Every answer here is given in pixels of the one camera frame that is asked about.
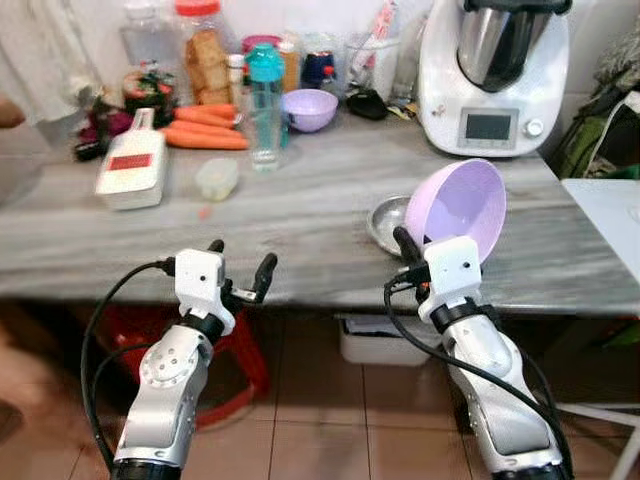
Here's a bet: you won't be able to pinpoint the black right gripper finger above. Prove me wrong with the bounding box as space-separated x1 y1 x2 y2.
392 226 427 269

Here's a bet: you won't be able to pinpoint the dark blue jar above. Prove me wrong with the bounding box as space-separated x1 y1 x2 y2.
299 34 342 93

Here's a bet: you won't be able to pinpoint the white kitchen cooking machine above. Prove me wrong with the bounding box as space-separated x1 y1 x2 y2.
416 0 572 159

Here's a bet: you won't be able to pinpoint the large lilac plastic bowl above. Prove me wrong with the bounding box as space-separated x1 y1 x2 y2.
404 157 508 265

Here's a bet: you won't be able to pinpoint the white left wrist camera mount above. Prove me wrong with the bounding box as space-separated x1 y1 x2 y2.
174 249 237 337

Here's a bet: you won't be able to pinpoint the teal-capped clear water bottle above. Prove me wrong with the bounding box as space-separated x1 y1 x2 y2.
244 42 289 172

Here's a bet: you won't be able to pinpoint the red-lidded jar brown contents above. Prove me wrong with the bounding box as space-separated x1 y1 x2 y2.
174 0 234 107

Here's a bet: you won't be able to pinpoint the green black bag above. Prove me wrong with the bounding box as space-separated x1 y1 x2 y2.
553 30 640 180

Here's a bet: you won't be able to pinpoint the steel bowl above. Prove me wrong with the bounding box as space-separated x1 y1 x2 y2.
365 195 414 257

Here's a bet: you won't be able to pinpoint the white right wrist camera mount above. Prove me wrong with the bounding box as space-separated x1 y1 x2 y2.
417 236 484 323

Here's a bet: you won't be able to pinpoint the red plastic stool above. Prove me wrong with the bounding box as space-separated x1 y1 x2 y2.
98 304 272 433

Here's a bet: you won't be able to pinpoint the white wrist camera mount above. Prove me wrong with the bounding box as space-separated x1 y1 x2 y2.
174 249 237 337
417 236 484 323

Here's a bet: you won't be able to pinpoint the white hanging cloth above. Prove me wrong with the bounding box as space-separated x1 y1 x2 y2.
0 0 105 127

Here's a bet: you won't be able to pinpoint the pink lidded container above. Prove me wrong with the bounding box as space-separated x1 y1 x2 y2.
242 34 284 55

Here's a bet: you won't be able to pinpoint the dark purple vegetable bundle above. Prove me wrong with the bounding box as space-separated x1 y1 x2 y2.
73 94 133 162

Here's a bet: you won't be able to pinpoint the white grater box red label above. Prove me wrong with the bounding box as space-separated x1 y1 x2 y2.
94 108 169 212

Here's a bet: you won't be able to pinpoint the red white packet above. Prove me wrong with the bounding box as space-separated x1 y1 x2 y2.
368 0 402 73

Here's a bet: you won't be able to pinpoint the white plastic bin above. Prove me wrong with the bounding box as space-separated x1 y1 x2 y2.
337 314 433 367

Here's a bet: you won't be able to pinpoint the jar with red dark contents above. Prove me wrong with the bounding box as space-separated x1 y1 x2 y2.
121 64 180 117

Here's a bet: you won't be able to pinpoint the white folding table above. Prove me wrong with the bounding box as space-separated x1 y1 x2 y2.
555 178 640 480

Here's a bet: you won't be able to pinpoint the clear plastic cup container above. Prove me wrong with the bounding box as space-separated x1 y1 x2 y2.
344 30 402 103

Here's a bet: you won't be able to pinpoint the small lilac plastic bowl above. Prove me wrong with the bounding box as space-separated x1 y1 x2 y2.
281 88 340 134

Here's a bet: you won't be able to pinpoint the clear plastic jar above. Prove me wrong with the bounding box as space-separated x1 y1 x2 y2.
119 0 182 73

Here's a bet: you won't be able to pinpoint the orange carrot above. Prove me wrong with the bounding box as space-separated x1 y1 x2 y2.
160 126 251 152
176 118 242 138
172 103 240 127

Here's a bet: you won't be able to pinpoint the small black pouch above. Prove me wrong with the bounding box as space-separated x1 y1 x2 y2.
346 87 390 122

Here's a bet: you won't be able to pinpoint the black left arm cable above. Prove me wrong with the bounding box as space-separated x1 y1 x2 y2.
79 257 178 473

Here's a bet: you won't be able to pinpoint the small translucent plastic container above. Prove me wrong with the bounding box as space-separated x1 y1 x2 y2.
194 157 242 202

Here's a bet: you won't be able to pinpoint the orange spice bottle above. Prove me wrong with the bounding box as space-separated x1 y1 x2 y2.
277 38 302 95

